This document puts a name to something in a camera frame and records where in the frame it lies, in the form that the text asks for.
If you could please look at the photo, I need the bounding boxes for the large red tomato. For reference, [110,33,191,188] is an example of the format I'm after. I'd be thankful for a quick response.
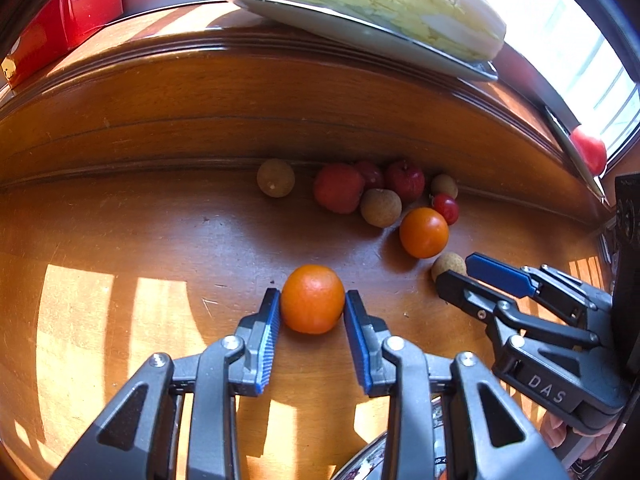
[313,162,365,215]

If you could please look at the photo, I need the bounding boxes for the oval metal tray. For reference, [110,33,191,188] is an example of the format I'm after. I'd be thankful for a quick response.
[218,0,500,83]

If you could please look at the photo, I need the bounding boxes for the small dark red apple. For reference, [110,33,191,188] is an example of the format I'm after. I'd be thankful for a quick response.
[354,161,385,191]

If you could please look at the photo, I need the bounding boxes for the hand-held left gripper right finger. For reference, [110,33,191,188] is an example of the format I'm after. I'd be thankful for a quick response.
[344,290,571,480]

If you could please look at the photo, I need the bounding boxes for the tall red box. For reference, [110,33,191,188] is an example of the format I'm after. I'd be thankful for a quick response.
[2,0,125,88]

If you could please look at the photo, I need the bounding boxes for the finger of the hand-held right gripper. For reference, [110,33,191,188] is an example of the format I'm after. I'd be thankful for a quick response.
[465,252,614,330]
[435,269,602,362]

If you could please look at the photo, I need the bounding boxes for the red cherry tomato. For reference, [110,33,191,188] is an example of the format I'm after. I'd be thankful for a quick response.
[432,193,460,226]

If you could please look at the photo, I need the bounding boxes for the small metal tray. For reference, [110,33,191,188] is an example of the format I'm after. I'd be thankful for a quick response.
[545,107,606,196]

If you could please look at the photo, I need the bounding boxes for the longan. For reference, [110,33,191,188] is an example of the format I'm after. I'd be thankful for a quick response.
[360,188,403,229]
[257,158,296,198]
[430,174,459,200]
[431,252,468,284]

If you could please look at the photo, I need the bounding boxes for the smooth orange tomato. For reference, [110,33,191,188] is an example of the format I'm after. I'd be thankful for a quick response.
[399,207,450,260]

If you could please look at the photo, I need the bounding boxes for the orange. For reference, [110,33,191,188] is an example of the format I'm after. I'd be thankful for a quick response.
[280,264,346,335]

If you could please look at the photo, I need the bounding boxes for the window frame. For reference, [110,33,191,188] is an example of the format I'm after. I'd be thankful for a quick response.
[480,0,640,163]

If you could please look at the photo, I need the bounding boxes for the blue floral plate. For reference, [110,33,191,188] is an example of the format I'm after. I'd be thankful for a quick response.
[330,395,453,480]

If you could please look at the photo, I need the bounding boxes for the person's right hand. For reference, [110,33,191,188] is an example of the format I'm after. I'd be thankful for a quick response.
[541,412,622,462]

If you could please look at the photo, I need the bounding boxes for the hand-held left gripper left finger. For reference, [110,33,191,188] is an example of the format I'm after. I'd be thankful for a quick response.
[50,287,282,480]

